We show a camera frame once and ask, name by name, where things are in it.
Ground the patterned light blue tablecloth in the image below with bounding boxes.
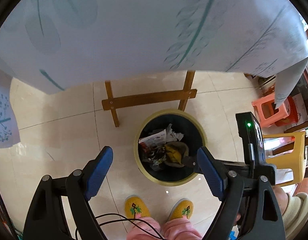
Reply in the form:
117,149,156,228
0,0,308,148

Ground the yellow plastic stool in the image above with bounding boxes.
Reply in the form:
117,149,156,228
263,132,307,187

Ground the pink plastic stool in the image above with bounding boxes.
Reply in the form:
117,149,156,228
251,93,291,128

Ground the yellow snack wrapper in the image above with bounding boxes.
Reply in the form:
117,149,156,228
164,141,189,167

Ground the black yellow-rimmed trash bin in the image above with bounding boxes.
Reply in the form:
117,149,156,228
134,109,207,186

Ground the red white chocolate box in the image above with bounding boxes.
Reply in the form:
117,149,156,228
138,129,167,152

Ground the black cable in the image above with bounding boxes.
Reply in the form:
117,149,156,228
75,212,167,240

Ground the wooden table leg frame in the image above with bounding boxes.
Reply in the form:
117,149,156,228
101,70,197,127

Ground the white plastic wrapper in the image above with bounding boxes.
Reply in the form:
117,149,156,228
166,124,184,142

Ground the person right hand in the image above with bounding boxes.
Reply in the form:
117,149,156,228
272,186,293,228

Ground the right yellow slipper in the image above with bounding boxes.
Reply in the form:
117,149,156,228
168,198,194,221

